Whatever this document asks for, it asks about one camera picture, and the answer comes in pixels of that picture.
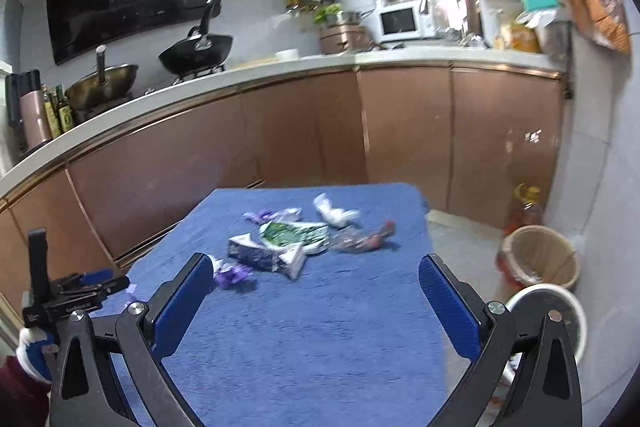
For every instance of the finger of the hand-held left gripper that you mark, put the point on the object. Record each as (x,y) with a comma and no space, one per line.
(97,278)

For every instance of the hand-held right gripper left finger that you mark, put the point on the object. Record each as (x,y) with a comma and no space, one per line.
(182,302)

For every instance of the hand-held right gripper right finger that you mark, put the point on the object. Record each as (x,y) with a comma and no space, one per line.
(450,302)

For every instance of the purple candy wrapper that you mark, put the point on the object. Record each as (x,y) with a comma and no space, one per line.
(261,217)
(234,278)

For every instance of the red candy wrapper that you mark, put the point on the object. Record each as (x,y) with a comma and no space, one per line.
(380,237)

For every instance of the clear plastic wrapper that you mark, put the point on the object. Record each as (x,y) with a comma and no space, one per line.
(350,240)

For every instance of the white round trash bin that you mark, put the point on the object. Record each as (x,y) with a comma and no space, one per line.
(570,307)

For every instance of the green white snack packet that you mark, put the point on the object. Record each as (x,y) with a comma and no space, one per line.
(292,234)

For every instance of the white tissue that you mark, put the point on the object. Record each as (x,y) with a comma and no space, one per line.
(336,212)

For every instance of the person's left forearm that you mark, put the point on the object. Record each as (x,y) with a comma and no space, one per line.
(20,394)

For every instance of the person's left hand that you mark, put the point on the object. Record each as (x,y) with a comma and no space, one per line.
(35,349)

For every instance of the wooden waste basket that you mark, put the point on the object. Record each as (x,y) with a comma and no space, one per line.
(540,257)

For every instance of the large cooking oil bottle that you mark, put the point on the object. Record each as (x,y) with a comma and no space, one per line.
(522,212)

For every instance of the blue tablecloth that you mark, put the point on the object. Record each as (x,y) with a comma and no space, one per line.
(310,337)

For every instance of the green olive oil bottle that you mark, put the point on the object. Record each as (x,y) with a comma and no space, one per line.
(64,112)
(50,114)

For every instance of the brown thermos flask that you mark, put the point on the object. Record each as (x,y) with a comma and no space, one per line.
(35,112)

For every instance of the brown kitchen cabinet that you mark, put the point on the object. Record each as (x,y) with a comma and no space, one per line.
(400,127)

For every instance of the black tall bottle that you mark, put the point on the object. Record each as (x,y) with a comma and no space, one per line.
(14,112)

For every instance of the brass wok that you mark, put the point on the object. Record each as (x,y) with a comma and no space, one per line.
(102,84)

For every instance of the black wok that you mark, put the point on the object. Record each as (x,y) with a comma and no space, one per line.
(197,52)

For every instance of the small white bowl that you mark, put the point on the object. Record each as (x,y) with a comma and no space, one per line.
(287,54)

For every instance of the copper lidded pot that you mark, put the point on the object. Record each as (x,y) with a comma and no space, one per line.
(344,39)

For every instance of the white microwave oven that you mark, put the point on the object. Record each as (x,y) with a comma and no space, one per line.
(400,22)

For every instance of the steel saucepan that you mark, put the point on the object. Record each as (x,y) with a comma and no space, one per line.
(352,17)

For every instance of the green potted plant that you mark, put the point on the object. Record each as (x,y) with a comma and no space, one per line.
(328,13)

